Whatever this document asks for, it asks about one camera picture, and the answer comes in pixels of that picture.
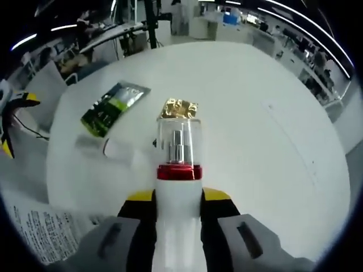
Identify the gold foil skincare sachet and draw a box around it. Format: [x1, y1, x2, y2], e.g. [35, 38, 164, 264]
[157, 97, 200, 120]

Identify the black cable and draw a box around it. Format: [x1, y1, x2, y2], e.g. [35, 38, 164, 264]
[12, 112, 51, 142]

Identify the white pump bottle red collar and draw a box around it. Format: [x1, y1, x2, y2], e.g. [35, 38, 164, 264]
[154, 118, 204, 272]

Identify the white neighbouring desk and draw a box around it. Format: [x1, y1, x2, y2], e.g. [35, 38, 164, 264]
[78, 22, 150, 55]

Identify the green skincare sachet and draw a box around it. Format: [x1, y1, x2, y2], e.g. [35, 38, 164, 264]
[79, 80, 152, 139]

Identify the blue box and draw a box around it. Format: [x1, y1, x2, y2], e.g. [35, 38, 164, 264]
[222, 11, 242, 26]

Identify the small white red-label bottle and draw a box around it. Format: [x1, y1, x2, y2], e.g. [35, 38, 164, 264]
[74, 134, 134, 159]

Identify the row of white office desks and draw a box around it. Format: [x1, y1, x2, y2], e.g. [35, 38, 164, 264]
[170, 0, 348, 120]

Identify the black stand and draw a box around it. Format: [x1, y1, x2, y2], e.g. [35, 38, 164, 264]
[143, 0, 160, 49]

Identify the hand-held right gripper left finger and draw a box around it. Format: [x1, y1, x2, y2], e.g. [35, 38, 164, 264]
[75, 189, 157, 272]

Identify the blue office chair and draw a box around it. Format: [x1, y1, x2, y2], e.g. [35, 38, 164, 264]
[76, 61, 111, 83]

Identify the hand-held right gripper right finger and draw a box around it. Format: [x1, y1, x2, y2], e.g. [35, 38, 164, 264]
[199, 186, 309, 272]

